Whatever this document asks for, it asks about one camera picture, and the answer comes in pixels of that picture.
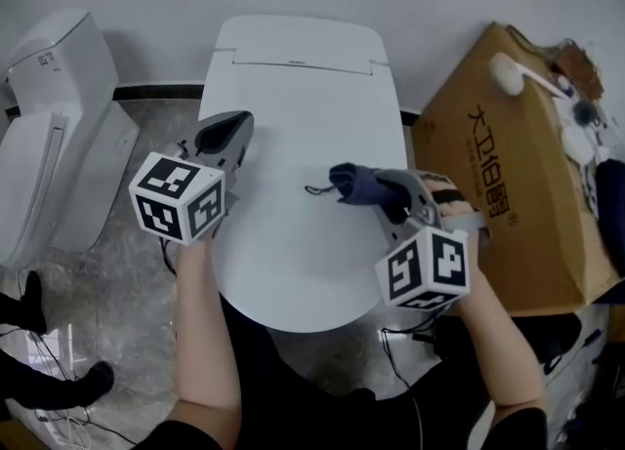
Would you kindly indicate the white cleaning brush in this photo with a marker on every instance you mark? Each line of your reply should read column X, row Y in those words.
column 508, row 74

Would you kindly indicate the person's right forearm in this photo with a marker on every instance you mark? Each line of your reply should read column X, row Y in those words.
column 498, row 350

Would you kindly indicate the brown cardboard box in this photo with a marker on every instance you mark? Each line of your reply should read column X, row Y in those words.
column 488, row 170

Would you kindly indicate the person's black clothing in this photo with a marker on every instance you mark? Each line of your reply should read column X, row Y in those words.
column 317, row 414

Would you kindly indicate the white round sponge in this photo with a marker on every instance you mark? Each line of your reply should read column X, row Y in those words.
column 578, row 143

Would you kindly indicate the person's right hand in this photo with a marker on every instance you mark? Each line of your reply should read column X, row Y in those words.
column 449, row 194

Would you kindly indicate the dark navy fabric bundle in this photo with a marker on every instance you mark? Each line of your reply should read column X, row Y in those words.
column 612, row 218

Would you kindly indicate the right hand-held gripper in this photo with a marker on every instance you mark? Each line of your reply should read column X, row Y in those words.
column 425, row 267

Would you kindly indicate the brown crumpled paper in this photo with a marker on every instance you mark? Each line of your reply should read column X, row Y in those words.
column 581, row 67

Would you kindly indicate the white tank toilet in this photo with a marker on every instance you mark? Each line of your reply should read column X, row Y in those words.
column 73, row 121

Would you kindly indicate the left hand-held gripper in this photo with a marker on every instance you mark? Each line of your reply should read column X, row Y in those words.
column 176, row 199

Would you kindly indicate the grey fluffy duster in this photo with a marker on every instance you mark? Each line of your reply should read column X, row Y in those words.
column 586, row 112

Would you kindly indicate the black shoe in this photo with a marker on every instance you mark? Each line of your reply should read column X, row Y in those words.
column 547, row 336

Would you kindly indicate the person's left forearm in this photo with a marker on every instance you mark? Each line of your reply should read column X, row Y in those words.
column 205, row 340

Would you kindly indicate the dark blue cloth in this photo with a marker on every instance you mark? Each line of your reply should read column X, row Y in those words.
column 356, row 184

